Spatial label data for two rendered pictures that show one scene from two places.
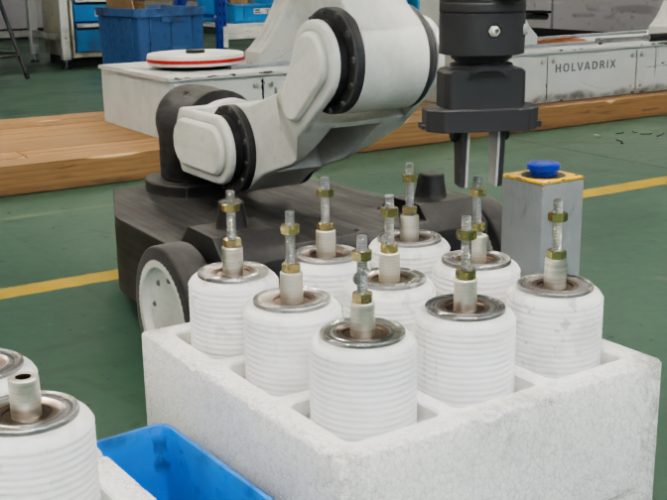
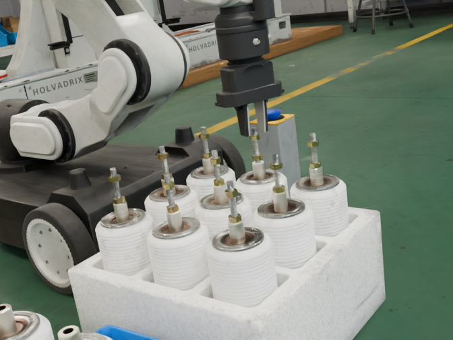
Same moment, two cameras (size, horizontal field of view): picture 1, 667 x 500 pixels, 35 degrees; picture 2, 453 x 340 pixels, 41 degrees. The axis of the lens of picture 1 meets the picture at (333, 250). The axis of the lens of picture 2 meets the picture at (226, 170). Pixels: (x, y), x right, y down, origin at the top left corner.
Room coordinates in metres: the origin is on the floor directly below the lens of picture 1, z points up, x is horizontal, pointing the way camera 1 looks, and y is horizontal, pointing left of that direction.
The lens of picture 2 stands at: (0.12, 0.21, 0.61)
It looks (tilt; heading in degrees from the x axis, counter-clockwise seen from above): 18 degrees down; 343
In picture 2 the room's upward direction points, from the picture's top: 8 degrees counter-clockwise
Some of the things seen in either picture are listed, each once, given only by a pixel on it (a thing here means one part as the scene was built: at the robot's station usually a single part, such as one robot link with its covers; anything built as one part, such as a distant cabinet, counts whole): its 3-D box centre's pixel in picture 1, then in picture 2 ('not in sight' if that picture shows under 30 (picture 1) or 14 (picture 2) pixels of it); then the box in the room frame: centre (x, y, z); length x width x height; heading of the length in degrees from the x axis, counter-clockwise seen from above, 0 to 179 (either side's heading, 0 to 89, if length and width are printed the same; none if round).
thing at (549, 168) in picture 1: (543, 170); (271, 115); (1.26, -0.26, 0.32); 0.04 x 0.04 x 0.02
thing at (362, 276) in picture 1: (361, 277); (232, 206); (0.88, -0.02, 0.30); 0.01 x 0.01 x 0.08
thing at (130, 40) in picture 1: (151, 42); not in sight; (5.70, 0.95, 0.19); 0.50 x 0.41 x 0.37; 36
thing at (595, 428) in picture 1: (389, 424); (234, 285); (1.04, -0.06, 0.09); 0.39 x 0.39 x 0.18; 34
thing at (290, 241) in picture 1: (290, 249); (170, 197); (0.98, 0.04, 0.30); 0.01 x 0.01 x 0.08
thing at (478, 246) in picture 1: (476, 249); (259, 171); (1.11, -0.16, 0.26); 0.02 x 0.02 x 0.03
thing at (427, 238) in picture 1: (409, 239); (209, 172); (1.20, -0.09, 0.25); 0.08 x 0.08 x 0.01
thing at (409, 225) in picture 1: (409, 228); (208, 165); (1.20, -0.09, 0.26); 0.02 x 0.02 x 0.03
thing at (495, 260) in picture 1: (475, 260); (259, 177); (1.11, -0.16, 0.25); 0.08 x 0.08 x 0.01
